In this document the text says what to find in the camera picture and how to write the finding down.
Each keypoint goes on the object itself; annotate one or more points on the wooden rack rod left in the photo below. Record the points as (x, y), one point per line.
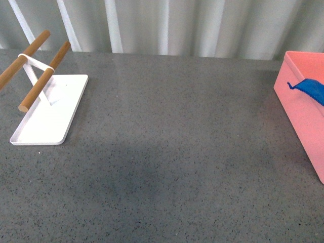
(13, 68)

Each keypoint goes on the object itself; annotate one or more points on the blue microfiber cloth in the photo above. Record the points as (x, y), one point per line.
(311, 87)

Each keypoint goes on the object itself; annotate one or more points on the white towel rack base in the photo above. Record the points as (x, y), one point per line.
(48, 120)

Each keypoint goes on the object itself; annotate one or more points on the wooden rack rod right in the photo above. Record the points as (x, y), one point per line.
(44, 78)

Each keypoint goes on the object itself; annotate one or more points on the wooden rack rod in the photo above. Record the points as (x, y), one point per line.
(13, 68)
(44, 78)

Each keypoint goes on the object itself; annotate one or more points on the white pleated curtain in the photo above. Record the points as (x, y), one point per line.
(261, 30)

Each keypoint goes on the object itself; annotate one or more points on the pink plastic bin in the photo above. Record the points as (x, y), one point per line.
(304, 112)

